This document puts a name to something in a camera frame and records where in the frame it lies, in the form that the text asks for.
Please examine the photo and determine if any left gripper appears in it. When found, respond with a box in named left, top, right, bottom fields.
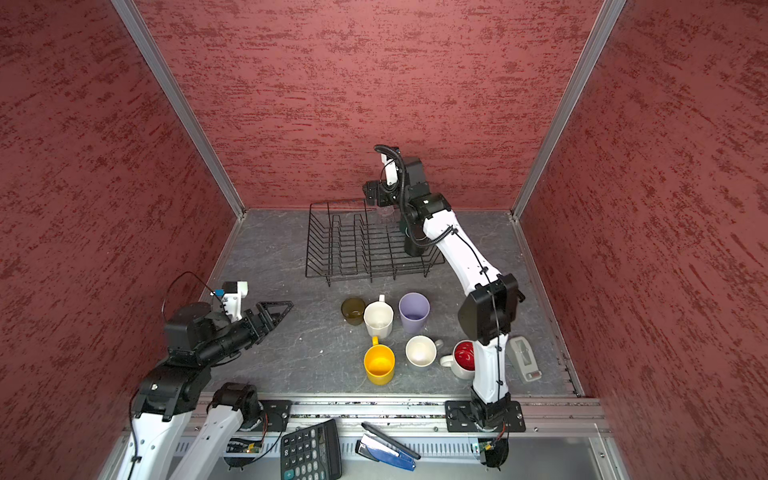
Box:
left=200, top=301, right=295, bottom=364

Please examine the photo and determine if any clear glass cup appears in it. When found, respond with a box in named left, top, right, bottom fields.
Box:
left=376, top=206, right=397, bottom=222

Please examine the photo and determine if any black mug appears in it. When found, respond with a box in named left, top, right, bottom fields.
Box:
left=404, top=231, right=426, bottom=257

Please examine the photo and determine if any olive green glass cup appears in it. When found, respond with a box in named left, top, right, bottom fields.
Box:
left=341, top=297, right=366, bottom=326

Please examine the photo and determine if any white ceramic mug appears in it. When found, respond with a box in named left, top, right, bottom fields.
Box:
left=363, top=294, right=394, bottom=340

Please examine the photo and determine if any yellow mug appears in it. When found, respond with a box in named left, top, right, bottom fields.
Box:
left=363, top=336, right=396, bottom=386

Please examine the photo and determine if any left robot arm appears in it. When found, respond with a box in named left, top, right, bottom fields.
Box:
left=117, top=301, right=293, bottom=479

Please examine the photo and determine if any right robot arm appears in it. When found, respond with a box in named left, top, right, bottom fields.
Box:
left=363, top=145, right=524, bottom=429

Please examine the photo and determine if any lilac plastic cup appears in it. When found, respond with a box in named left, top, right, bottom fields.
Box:
left=398, top=292, right=431, bottom=334

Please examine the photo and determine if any left circuit board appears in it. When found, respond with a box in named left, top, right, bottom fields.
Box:
left=225, top=438, right=264, bottom=457

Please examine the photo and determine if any circuit board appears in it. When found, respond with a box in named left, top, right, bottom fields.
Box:
left=478, top=438, right=509, bottom=469
left=225, top=438, right=264, bottom=457

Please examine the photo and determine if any black calculator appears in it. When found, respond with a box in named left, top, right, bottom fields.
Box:
left=279, top=419, right=342, bottom=480

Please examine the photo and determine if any cream white mug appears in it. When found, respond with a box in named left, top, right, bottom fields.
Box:
left=405, top=335, right=444, bottom=368

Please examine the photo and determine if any blue black stapler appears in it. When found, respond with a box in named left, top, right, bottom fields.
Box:
left=355, top=422, right=422, bottom=471

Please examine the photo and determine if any white mug red inside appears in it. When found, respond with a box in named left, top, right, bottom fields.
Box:
left=439, top=340, right=475, bottom=380

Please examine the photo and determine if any right circuit board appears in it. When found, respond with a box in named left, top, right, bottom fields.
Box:
left=478, top=438, right=509, bottom=469

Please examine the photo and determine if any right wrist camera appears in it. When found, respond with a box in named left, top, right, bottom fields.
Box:
left=381, top=153, right=398, bottom=189

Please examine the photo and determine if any black wire dish rack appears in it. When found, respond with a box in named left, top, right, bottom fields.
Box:
left=305, top=199, right=445, bottom=284

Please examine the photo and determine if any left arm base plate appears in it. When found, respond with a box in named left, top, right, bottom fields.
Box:
left=240, top=399, right=293, bottom=433

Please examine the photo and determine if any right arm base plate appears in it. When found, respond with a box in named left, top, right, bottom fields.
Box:
left=444, top=400, right=526, bottom=433

